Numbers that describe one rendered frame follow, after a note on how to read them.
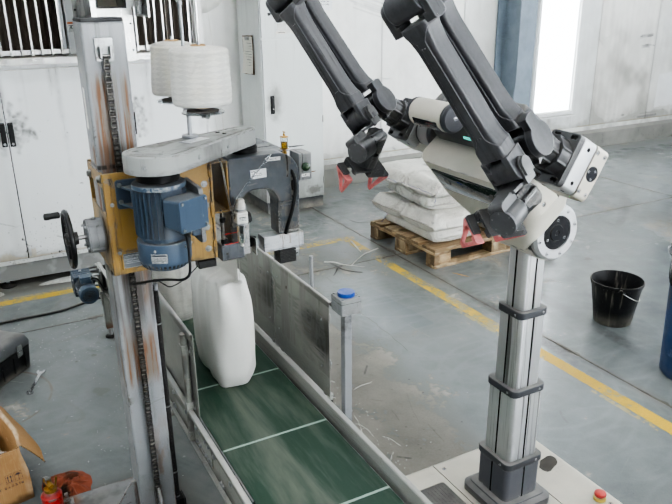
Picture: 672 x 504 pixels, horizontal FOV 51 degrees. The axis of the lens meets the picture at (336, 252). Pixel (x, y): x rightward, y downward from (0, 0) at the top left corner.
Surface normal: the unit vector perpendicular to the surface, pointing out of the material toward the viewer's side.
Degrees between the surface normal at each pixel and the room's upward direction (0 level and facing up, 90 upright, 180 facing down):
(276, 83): 90
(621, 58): 90
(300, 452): 0
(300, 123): 90
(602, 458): 0
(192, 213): 90
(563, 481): 0
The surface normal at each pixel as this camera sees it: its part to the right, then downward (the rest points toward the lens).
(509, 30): -0.88, 0.18
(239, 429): -0.01, -0.94
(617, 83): 0.47, 0.30
